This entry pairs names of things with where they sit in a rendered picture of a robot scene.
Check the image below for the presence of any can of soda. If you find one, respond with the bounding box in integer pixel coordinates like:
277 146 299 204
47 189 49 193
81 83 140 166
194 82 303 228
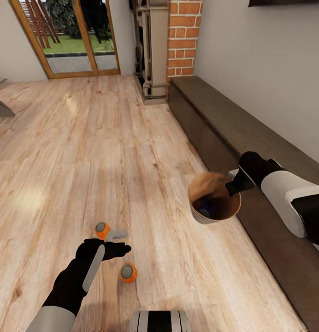
120 263 137 284
95 222 112 240
198 201 215 218

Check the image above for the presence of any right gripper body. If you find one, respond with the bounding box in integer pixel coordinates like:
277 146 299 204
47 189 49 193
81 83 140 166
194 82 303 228
225 176 254 195

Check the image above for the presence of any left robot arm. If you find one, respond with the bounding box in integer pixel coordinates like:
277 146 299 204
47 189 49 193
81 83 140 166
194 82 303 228
25 229 131 332

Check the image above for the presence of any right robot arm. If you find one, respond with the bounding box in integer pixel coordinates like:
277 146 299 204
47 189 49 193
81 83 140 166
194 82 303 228
225 151 319 250

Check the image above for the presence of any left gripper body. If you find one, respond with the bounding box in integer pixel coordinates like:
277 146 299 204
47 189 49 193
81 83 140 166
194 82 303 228
106 242 125 260

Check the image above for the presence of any trash can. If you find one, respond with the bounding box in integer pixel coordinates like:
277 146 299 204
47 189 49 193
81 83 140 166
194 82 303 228
188 172 242 225

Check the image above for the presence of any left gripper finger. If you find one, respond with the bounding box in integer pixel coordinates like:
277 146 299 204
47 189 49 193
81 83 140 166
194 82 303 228
124 245 131 255

